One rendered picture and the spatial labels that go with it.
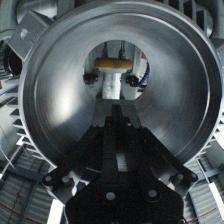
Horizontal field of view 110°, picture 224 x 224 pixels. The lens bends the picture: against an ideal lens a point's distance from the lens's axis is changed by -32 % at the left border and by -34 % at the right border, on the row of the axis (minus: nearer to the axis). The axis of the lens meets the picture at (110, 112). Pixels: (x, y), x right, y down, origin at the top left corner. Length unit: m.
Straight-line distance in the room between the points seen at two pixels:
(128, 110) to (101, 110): 0.05
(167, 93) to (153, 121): 0.05
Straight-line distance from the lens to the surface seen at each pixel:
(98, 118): 0.20
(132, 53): 0.76
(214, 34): 0.63
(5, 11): 0.63
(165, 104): 0.19
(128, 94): 0.80
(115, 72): 0.50
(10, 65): 0.65
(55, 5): 0.48
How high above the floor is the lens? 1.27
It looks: 30 degrees up
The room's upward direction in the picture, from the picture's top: 176 degrees counter-clockwise
